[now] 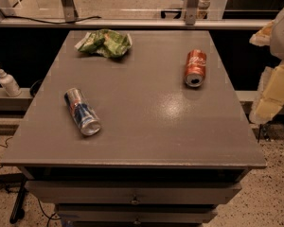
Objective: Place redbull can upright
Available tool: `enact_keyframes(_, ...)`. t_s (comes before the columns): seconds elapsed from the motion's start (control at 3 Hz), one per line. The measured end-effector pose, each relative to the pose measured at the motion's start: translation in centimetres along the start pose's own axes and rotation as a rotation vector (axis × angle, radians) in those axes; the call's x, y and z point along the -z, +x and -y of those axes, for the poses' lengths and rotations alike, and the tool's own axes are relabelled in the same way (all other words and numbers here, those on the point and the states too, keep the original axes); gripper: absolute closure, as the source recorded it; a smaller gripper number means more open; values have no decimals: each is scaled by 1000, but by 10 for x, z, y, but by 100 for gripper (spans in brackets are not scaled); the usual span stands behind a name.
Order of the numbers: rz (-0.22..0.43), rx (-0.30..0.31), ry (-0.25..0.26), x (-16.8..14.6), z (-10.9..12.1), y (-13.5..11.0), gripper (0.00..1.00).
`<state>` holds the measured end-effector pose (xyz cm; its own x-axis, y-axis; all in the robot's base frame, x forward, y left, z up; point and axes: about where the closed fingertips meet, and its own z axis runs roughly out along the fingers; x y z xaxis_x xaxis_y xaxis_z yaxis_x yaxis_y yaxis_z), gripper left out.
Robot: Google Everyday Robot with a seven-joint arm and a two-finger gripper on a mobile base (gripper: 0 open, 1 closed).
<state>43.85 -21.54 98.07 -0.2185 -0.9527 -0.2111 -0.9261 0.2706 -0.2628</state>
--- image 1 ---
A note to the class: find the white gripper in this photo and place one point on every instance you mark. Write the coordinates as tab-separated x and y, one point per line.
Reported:
270	91

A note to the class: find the blue silver redbull can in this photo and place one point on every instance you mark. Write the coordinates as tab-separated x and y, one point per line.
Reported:
83	115

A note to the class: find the red cola can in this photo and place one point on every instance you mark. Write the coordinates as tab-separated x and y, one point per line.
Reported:
195	68

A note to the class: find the grey drawer cabinet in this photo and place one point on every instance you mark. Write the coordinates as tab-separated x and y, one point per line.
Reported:
154	128

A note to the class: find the crumpled green chip bag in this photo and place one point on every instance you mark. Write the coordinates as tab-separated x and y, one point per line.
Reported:
106	43

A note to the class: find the lower grey drawer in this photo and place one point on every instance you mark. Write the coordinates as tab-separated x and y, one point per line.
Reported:
136	213

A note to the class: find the grey drawer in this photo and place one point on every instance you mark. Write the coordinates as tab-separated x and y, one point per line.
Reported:
133	193
136	213

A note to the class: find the upper grey drawer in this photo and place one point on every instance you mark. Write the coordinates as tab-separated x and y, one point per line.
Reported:
133	193

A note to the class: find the white pump dispenser bottle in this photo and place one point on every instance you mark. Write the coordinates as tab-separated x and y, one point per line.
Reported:
9	84

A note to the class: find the black stand leg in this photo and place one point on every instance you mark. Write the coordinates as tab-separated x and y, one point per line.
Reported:
18	212

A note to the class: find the right metal bracket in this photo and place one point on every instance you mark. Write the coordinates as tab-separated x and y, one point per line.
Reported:
191	12

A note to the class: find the metal bracket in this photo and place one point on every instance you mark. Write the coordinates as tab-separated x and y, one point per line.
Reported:
191	12
69	11

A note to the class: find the left metal bracket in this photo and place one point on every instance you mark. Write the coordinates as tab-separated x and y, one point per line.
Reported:
69	11

